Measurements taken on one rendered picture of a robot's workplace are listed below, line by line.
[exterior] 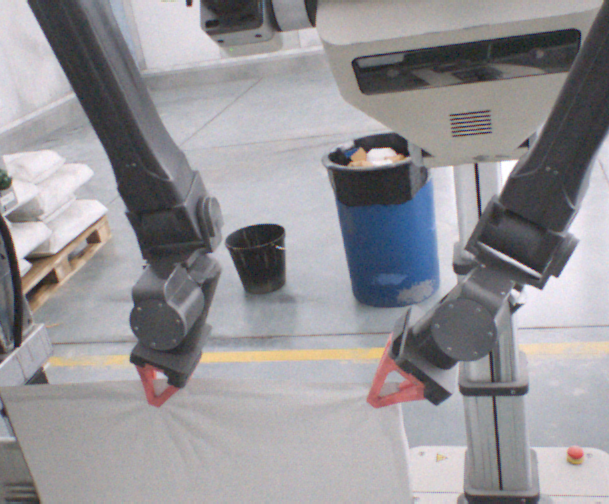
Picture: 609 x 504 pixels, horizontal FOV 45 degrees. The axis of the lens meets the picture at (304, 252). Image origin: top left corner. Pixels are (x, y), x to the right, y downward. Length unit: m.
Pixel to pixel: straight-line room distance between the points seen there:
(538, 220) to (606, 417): 1.90
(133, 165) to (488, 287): 0.34
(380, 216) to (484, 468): 1.60
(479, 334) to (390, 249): 2.42
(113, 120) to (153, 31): 8.88
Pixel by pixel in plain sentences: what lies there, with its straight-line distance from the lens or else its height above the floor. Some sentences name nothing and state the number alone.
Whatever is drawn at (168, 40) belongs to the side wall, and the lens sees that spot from 9.51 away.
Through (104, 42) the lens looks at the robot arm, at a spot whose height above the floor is 1.47.
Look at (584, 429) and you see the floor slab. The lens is 2.48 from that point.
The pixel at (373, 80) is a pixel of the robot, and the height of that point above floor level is 1.32.
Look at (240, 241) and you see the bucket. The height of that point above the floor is 0.20.
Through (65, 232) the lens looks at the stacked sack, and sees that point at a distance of 4.29.
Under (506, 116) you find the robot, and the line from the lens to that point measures 1.15.
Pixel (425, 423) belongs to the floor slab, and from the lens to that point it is 2.51.
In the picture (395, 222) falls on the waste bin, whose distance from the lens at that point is 3.00.
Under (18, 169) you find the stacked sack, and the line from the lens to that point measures 4.30.
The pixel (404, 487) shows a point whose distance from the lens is 0.88.
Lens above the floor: 1.53
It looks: 23 degrees down
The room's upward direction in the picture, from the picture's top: 10 degrees counter-clockwise
